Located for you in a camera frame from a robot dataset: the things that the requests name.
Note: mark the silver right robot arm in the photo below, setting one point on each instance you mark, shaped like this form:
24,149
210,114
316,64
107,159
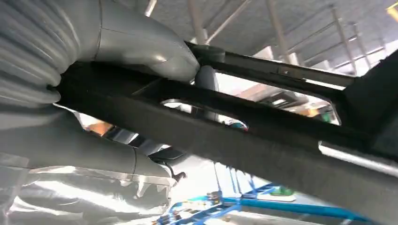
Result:
28,56

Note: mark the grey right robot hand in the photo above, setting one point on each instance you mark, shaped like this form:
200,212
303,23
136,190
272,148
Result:
140,40

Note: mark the blue metal shelf rack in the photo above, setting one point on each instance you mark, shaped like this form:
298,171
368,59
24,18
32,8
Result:
295,207

